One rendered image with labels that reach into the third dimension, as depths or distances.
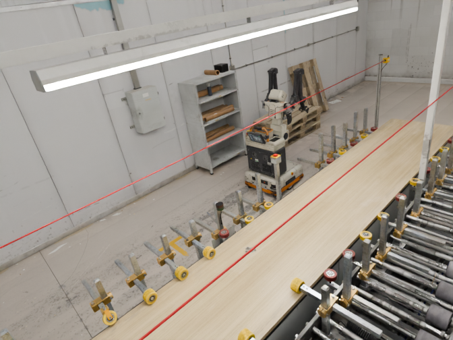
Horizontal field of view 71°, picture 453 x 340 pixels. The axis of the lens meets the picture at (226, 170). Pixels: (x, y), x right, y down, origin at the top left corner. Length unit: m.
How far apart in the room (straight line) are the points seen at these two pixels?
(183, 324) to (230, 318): 0.27
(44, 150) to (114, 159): 0.93
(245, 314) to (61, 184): 3.38
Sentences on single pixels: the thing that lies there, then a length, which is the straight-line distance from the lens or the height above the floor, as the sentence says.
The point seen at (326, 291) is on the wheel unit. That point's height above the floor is 1.11.
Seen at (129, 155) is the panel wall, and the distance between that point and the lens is 5.00.
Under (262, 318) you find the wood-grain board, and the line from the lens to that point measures 1.98.
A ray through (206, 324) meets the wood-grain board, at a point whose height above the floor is 0.90.
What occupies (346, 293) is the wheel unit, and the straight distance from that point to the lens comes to 2.13.
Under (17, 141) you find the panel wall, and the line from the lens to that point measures 4.51.
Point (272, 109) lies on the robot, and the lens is 4.48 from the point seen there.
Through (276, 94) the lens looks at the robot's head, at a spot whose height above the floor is 1.34.
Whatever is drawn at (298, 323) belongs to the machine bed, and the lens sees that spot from 2.28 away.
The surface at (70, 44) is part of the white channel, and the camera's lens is 1.45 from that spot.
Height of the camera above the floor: 2.48
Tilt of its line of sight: 27 degrees down
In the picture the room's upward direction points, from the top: 10 degrees counter-clockwise
